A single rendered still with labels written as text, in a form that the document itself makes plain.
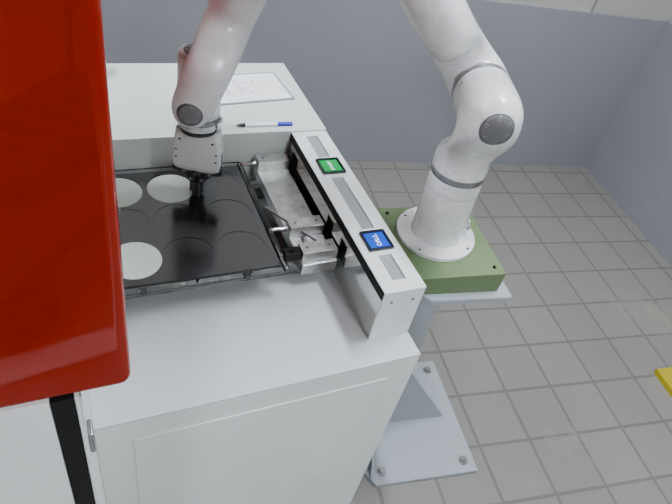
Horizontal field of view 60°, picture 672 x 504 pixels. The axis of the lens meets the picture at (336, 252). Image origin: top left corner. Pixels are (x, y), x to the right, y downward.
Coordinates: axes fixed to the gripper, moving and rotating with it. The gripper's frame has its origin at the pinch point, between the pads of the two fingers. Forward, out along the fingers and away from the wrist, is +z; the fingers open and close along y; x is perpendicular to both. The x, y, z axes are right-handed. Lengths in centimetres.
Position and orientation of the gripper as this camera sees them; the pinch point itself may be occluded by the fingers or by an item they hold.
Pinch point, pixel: (197, 185)
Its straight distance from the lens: 134.2
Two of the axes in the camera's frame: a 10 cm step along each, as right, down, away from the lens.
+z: -1.8, 7.2, 6.7
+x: -0.6, 6.7, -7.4
